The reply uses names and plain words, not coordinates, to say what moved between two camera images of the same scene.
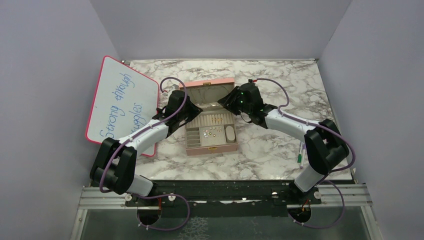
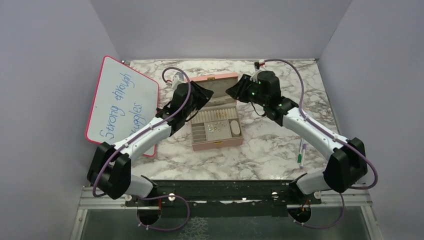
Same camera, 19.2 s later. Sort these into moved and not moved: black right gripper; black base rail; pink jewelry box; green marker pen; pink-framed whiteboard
Moved: pink jewelry box; black right gripper
Not moved: green marker pen; pink-framed whiteboard; black base rail
